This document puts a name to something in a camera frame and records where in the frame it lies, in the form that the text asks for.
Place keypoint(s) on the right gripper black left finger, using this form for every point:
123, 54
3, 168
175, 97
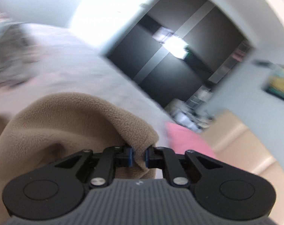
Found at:
58, 188

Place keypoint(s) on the beige fleece hooded jacket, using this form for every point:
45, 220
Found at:
59, 125

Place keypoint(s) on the cream padded headboard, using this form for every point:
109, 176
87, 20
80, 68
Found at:
233, 143

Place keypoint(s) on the framed wall picture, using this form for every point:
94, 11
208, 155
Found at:
275, 83

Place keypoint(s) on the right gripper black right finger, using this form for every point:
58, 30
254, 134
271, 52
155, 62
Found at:
219, 188

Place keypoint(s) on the pink pillow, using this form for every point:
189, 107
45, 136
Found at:
181, 139

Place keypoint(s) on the grey blue garment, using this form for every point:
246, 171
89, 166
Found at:
18, 48

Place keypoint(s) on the black sliding wardrobe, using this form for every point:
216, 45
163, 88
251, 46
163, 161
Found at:
178, 47

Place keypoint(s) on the white bedside cabinet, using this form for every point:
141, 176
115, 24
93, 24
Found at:
183, 115

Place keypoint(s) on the polka dot bed sheet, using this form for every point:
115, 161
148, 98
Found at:
65, 65

